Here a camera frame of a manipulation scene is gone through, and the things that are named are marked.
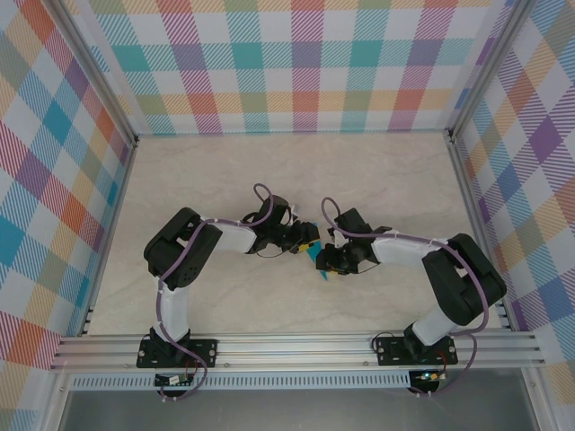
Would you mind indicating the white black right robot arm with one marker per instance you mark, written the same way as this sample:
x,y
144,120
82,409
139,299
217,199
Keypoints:
x,y
400,253

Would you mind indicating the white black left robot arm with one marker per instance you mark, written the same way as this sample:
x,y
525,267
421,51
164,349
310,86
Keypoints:
x,y
236,240

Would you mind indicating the small circuit board green light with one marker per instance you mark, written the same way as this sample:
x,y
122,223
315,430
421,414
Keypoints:
x,y
427,376

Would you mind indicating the grey metal panel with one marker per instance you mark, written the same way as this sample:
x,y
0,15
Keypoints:
x,y
292,410

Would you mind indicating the aluminium mounting rail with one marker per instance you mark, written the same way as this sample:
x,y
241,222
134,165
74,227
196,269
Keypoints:
x,y
292,352

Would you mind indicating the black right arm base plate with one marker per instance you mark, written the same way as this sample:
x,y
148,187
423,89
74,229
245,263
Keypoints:
x,y
387,354

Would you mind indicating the aluminium side rail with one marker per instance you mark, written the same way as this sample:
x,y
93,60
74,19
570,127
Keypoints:
x,y
467,188
109,238

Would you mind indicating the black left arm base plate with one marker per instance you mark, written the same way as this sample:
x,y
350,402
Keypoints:
x,y
206,352

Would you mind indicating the aluminium frame post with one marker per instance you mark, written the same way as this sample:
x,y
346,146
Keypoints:
x,y
93,67
487,67

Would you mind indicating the aluminium frame leg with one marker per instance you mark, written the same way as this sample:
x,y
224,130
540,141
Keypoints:
x,y
58,399
536,399

